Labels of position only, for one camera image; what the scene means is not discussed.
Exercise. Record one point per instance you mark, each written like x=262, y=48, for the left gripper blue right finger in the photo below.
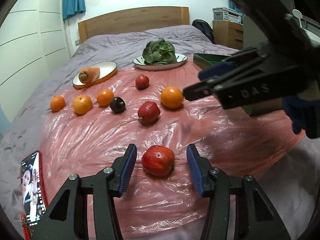
x=255, y=215

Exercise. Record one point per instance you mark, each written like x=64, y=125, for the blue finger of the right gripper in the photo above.
x=202, y=89
x=216, y=70

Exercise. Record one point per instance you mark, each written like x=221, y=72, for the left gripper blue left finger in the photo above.
x=66, y=215

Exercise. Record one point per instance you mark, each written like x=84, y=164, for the large orange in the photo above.
x=172, y=97

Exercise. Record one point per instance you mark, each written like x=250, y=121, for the small red apple back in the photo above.
x=142, y=82

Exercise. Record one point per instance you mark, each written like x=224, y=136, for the dark plum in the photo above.
x=117, y=105

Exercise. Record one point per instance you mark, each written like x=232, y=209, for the small smooth orange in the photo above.
x=105, y=97

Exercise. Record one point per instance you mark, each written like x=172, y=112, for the textured orange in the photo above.
x=82, y=104

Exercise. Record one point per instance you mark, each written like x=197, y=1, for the blue gloved right hand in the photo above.
x=295, y=108

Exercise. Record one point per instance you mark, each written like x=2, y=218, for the green rectangular tray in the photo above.
x=205, y=61

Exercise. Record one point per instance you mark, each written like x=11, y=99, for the wooden nightstand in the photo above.
x=228, y=34

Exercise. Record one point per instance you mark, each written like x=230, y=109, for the smartphone in red case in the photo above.
x=34, y=200

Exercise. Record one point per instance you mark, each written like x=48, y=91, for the black backpack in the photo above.
x=204, y=28

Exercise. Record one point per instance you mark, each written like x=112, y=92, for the grey purple bed sheet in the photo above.
x=291, y=183

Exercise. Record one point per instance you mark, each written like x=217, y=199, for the green leafy cabbage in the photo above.
x=159, y=51

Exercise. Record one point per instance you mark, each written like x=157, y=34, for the white printer box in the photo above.
x=226, y=14

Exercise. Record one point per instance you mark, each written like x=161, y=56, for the white desk lamp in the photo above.
x=298, y=15

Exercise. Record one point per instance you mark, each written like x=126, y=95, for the blue curtain right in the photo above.
x=233, y=7

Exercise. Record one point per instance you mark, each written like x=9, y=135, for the white patterned plate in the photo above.
x=140, y=63

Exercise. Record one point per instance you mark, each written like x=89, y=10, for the pink plastic sheet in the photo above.
x=230, y=139

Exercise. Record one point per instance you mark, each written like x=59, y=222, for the wooden headboard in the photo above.
x=133, y=20

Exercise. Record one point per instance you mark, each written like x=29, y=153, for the orange rimmed white plate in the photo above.
x=107, y=70

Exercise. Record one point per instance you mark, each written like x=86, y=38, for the orange carrot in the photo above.
x=89, y=74

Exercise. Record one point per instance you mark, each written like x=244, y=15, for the white wardrobe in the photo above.
x=33, y=45

